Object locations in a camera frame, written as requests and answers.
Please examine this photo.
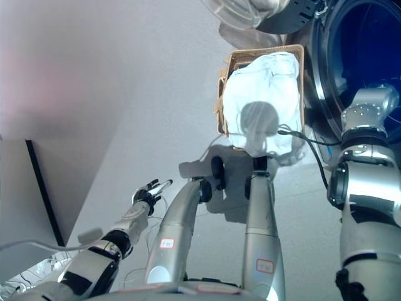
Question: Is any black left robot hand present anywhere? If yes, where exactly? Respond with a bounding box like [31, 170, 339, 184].
[133, 178, 174, 209]

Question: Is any woven wicker laundry basket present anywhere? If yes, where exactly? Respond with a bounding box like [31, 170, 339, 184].
[214, 45, 306, 152]

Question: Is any grey front-load washing machine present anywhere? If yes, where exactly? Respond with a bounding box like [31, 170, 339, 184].
[283, 0, 401, 172]

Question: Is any black left robot foot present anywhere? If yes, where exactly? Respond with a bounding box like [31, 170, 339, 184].
[210, 156, 227, 191]

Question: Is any grey robot torso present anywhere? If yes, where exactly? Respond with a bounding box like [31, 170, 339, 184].
[103, 277, 263, 301]

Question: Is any silver right robot leg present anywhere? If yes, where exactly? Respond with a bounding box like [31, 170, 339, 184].
[241, 171, 286, 301]

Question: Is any white garment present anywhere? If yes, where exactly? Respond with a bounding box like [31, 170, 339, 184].
[221, 51, 301, 157]

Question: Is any round glass washer door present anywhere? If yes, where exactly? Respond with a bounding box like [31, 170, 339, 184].
[200, 0, 327, 36]

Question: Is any black cable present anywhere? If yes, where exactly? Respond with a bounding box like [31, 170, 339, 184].
[275, 124, 345, 189]

